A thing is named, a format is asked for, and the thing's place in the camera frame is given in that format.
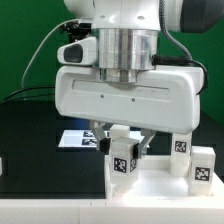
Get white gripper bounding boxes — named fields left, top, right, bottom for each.
left=55, top=66, right=204, bottom=159

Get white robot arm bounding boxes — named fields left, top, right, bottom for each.
left=55, top=0, right=224, bottom=158

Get white front fence bar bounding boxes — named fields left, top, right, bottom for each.
left=0, top=199, right=224, bottom=224

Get black cables on table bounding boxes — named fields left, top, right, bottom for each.
left=0, top=84, right=56, bottom=104

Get white left fence piece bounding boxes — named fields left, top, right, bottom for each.
left=0, top=157, right=3, bottom=176

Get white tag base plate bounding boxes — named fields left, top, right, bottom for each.
left=57, top=129, right=151, bottom=149

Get grey camera cable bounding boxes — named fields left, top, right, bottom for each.
left=20, top=18, right=80, bottom=90

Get white square table top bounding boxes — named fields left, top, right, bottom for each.
left=104, top=154, right=224, bottom=200

